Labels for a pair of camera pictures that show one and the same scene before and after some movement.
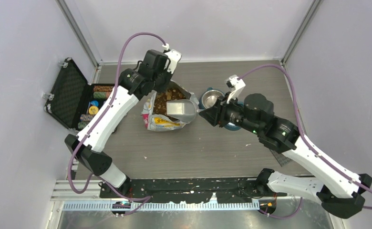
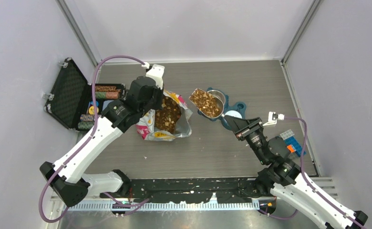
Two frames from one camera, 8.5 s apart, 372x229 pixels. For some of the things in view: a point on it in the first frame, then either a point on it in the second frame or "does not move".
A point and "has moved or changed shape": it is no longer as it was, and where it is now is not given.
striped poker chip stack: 87,118 does not move
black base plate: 222,189 does not move
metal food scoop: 183,110 -> 207,103
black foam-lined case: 73,101 does not move
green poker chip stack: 99,95 does not move
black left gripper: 169,75 -> 159,105
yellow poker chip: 93,110 does not move
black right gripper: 216,114 -> 242,127
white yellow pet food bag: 154,114 has moved or changed shape
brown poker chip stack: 103,88 does not move
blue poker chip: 94,103 does not move
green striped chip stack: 81,125 does not move
